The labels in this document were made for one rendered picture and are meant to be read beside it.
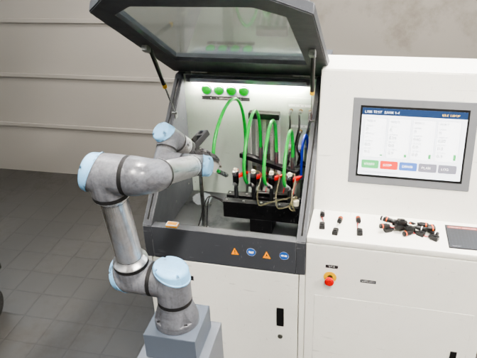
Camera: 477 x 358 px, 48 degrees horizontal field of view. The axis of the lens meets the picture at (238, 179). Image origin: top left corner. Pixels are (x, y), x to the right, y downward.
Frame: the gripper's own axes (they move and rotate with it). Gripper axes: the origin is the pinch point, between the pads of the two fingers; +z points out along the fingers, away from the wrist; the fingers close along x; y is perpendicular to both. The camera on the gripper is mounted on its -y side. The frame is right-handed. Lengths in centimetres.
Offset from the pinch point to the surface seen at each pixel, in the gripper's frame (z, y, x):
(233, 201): 24.1, 7.5, -5.6
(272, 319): 51, 52, 11
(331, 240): 28, 20, 43
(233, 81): 7.6, -44.0, -10.1
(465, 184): 51, -14, 83
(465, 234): 54, 5, 85
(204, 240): 13.5, 28.9, -7.0
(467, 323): 71, 36, 86
